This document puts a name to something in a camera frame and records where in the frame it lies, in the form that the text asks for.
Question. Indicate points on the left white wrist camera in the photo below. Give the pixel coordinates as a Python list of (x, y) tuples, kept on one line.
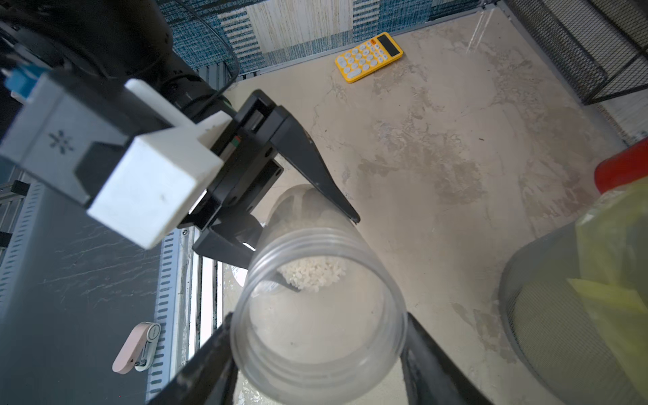
[(125, 154)]

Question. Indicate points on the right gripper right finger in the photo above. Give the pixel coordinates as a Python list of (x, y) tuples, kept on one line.
[(430, 376)]

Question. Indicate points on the red pen holder cup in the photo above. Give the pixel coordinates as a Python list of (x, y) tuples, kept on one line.
[(622, 169)]

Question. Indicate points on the yellow calculator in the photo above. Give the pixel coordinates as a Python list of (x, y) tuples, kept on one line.
[(368, 57)]

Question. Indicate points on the pink handheld device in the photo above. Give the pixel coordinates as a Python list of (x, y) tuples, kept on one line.
[(138, 351)]

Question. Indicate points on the black wire mesh shelf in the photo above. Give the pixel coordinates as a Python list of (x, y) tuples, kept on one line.
[(599, 47)]

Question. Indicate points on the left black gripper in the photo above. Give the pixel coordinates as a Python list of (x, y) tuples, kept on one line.
[(259, 132)]

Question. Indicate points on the bin with yellow bag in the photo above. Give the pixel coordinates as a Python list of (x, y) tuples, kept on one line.
[(573, 303)]

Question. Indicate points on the clear plastic jar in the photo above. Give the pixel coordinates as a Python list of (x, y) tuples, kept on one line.
[(320, 320)]

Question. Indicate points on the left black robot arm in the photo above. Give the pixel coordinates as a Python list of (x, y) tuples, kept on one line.
[(111, 40)]

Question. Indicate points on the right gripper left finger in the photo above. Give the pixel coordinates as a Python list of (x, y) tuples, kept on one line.
[(209, 377)]

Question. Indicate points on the aluminium front rail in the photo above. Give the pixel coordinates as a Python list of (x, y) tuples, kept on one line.
[(72, 291)]

